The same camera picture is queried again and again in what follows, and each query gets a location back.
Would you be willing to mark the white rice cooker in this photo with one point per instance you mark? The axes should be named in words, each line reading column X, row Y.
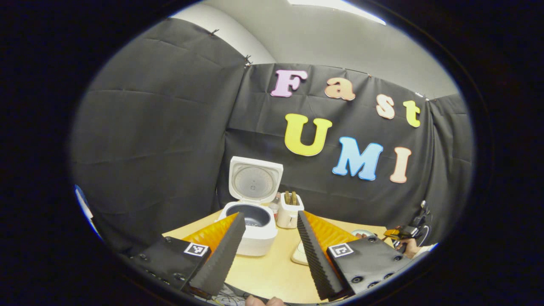
column 259, row 238

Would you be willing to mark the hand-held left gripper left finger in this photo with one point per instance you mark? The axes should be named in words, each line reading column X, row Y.
column 219, row 259

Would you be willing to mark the pale green plate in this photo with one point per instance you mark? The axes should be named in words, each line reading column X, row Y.
column 367, row 232

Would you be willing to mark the brown bread slice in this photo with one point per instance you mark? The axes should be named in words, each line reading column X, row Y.
column 287, row 198
column 293, row 198

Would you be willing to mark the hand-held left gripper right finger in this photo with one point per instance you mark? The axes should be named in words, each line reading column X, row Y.
column 318, row 263

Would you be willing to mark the white toaster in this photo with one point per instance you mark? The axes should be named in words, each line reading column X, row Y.
column 287, row 216

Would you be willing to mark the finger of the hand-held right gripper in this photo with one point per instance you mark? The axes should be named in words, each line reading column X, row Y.
column 392, row 233

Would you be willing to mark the clear box of rice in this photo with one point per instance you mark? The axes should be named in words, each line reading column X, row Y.
column 299, row 255

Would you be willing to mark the clear plastic bottle red label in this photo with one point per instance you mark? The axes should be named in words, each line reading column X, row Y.
column 275, row 204

